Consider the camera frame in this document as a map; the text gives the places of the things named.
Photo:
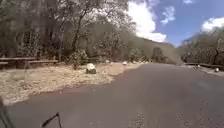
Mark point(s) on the white-topped marker stone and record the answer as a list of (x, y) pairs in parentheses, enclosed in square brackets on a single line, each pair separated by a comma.
[(125, 63), (90, 68), (217, 70)]

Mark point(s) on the green bush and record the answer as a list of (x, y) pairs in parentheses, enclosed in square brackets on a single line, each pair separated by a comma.
[(78, 56)]

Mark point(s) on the wooded hill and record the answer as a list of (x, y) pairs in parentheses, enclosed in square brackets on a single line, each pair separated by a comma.
[(156, 48)]

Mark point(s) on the grey asphalt road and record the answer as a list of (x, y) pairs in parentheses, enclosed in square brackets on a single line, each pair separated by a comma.
[(153, 96)]

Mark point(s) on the dry grass verge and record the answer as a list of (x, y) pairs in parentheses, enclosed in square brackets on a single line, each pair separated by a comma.
[(46, 80)]

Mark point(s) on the wood of tall trees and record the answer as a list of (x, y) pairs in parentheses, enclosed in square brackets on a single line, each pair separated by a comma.
[(50, 26)]

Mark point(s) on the low wooden fence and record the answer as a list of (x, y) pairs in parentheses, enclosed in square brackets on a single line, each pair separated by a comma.
[(36, 61)]

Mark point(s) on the robot's own part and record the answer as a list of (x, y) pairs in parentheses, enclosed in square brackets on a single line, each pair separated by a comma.
[(53, 118)]

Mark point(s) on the roadside guard rail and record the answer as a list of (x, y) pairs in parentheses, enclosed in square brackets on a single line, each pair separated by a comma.
[(208, 65)]

